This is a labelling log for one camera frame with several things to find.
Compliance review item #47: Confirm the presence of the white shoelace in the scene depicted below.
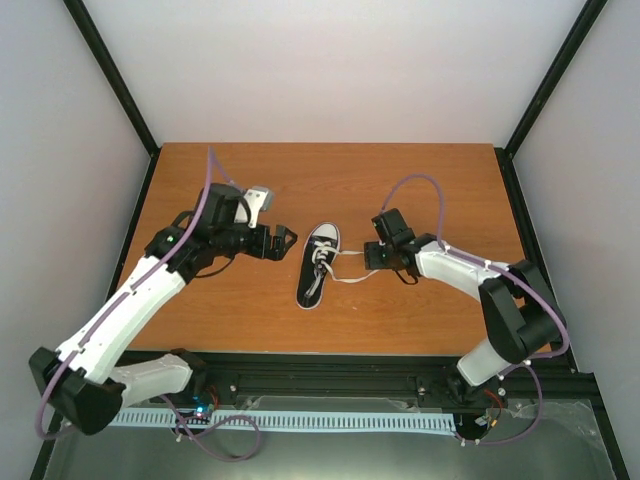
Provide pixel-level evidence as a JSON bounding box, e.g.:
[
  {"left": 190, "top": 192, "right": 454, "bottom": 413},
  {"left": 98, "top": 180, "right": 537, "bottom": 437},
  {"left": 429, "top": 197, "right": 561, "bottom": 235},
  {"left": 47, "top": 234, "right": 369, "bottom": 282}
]
[{"left": 304, "top": 240, "right": 377, "bottom": 298}]

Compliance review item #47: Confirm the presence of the black white canvas sneaker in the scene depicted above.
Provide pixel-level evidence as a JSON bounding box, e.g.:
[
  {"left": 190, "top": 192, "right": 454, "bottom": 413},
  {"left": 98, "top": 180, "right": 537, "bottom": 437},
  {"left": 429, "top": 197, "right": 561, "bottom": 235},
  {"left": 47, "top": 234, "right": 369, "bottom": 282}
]
[{"left": 296, "top": 222, "right": 340, "bottom": 310}]

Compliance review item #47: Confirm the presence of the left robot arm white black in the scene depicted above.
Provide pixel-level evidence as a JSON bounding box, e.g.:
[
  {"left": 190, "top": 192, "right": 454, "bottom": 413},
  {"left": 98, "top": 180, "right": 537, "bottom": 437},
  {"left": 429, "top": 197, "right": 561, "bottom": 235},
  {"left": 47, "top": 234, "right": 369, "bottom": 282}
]
[{"left": 29, "top": 183, "right": 297, "bottom": 435}]

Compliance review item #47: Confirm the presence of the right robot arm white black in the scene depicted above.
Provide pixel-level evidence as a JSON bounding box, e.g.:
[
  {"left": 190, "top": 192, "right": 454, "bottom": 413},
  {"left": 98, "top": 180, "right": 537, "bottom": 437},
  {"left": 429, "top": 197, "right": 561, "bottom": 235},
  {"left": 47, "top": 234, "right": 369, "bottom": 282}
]
[{"left": 364, "top": 209, "right": 569, "bottom": 405}]

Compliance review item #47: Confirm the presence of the small circuit board with led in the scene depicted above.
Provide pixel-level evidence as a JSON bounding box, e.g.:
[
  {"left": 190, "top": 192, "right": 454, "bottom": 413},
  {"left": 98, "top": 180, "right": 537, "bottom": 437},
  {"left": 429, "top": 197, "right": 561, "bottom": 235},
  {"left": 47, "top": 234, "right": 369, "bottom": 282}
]
[{"left": 192, "top": 392, "right": 219, "bottom": 419}]

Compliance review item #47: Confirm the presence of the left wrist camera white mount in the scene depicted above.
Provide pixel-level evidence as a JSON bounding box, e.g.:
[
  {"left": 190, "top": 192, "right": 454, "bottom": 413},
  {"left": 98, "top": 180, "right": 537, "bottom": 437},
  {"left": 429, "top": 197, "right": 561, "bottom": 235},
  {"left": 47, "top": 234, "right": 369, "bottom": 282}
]
[{"left": 234, "top": 186, "right": 275, "bottom": 228}]

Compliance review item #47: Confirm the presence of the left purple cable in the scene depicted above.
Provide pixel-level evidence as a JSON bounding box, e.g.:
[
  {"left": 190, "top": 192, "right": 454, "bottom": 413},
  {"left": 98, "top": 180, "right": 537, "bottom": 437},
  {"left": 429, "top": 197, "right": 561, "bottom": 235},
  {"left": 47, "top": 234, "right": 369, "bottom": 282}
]
[{"left": 33, "top": 146, "right": 261, "bottom": 459}]

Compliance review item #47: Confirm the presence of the light blue slotted cable duct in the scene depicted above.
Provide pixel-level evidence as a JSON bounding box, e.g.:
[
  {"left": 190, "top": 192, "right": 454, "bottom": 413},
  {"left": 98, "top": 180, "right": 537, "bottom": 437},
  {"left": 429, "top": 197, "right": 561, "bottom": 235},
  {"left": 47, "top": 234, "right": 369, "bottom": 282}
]
[{"left": 110, "top": 407, "right": 456, "bottom": 436}]

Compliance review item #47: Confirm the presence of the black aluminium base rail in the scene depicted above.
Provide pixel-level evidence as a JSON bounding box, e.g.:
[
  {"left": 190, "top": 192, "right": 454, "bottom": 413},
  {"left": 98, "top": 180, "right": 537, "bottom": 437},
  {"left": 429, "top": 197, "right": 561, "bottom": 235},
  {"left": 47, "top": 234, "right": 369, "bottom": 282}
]
[{"left": 171, "top": 352, "right": 603, "bottom": 411}]

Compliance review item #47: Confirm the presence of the left black frame post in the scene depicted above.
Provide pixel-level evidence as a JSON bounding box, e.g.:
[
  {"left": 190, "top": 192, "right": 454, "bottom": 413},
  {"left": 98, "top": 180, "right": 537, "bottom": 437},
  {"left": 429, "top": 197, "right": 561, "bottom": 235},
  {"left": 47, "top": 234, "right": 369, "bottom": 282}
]
[{"left": 62, "top": 0, "right": 161, "bottom": 154}]

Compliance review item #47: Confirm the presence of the black frame post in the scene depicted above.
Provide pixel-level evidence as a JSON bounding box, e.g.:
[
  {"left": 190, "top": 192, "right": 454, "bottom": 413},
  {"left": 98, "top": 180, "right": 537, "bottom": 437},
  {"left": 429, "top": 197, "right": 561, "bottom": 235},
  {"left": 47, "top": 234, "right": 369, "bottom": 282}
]
[
  {"left": 62, "top": 0, "right": 161, "bottom": 154},
  {"left": 503, "top": 0, "right": 610, "bottom": 154}
]

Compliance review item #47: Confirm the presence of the right black frame post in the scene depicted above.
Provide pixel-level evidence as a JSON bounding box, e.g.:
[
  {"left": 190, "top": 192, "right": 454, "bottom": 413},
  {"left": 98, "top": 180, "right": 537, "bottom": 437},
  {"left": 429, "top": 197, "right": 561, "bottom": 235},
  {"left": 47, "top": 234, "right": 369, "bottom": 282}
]
[{"left": 503, "top": 0, "right": 610, "bottom": 154}]

